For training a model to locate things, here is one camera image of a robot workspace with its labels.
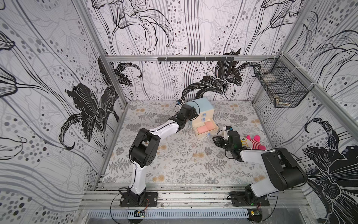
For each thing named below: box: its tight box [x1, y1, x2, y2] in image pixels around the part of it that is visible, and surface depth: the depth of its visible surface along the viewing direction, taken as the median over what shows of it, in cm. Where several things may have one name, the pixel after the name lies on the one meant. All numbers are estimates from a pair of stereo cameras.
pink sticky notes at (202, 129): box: [196, 125, 209, 134], surface depth 103 cm
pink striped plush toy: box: [240, 134, 267, 152], surface depth 90 cm
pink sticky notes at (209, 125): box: [204, 121, 215, 132], surface depth 106 cm
